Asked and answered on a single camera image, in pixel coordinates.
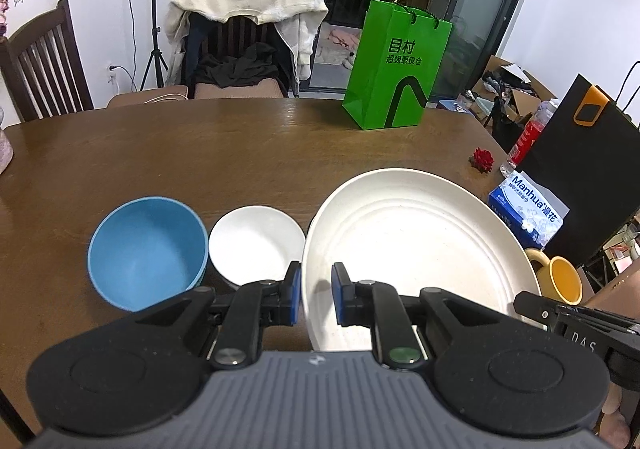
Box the white bowl left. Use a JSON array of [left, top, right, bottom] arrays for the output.
[[208, 205, 306, 290]]

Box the blue bowl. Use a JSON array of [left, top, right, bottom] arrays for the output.
[[87, 196, 208, 311]]

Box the small red flower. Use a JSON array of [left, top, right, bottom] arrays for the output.
[[469, 148, 495, 174]]

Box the person right hand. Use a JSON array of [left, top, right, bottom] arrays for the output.
[[598, 383, 630, 449]]

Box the cream sweater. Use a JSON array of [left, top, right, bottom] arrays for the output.
[[165, 0, 328, 84]]

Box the blue tissue box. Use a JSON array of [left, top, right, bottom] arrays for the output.
[[488, 170, 570, 250]]

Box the dark wooden chair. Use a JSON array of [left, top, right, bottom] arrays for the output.
[[1, 0, 94, 123]]

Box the yellow mug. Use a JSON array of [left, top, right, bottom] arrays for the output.
[[525, 249, 584, 306]]

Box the black paper bag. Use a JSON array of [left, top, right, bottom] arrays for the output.
[[518, 75, 639, 266]]

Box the chair with clothes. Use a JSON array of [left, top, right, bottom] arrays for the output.
[[166, 13, 306, 96]]

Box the cream plate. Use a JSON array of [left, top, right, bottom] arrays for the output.
[[302, 168, 540, 351]]

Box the studio light on stand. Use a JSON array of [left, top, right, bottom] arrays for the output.
[[140, 0, 168, 90]]

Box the green paper bag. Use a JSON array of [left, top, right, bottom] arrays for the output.
[[343, 0, 452, 130]]

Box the red label bottle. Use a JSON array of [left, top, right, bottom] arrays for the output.
[[500, 99, 560, 178]]

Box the white plush toy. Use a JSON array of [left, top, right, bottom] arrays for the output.
[[314, 22, 362, 70]]

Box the pink textured vase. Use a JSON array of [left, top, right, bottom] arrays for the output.
[[0, 127, 14, 174]]

